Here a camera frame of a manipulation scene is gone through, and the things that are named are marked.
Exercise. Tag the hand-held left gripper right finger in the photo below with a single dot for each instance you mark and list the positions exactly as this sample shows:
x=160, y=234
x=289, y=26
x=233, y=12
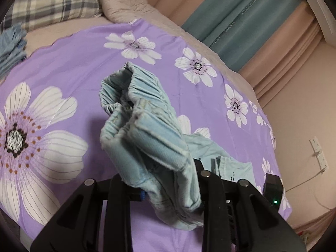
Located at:
x=249, y=215

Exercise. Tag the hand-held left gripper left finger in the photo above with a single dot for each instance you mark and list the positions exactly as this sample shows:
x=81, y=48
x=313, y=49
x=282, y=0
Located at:
x=78, y=215

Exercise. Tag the light blue strawberry pants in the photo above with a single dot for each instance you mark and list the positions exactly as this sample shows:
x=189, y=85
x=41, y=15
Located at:
x=157, y=141

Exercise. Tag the purple floral blanket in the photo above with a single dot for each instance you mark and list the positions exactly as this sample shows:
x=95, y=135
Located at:
x=78, y=57

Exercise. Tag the teal curtain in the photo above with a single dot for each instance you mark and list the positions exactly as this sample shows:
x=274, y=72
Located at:
x=236, y=18

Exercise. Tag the beige bed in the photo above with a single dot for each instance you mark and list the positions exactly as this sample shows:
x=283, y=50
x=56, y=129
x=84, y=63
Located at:
x=52, y=35

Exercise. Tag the folded blue cloth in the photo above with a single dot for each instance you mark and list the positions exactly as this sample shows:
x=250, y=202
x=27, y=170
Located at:
x=11, y=44

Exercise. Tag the beige pillow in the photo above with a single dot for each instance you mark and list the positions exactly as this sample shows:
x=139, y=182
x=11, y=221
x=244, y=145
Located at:
x=120, y=2

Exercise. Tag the plaid pillow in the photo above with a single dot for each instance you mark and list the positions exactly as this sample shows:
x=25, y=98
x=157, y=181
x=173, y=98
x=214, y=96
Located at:
x=52, y=0

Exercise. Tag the white wall socket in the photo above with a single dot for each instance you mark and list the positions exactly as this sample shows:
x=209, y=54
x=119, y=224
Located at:
x=319, y=152

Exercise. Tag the white frame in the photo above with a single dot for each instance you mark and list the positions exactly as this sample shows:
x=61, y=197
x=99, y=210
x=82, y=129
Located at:
x=317, y=8

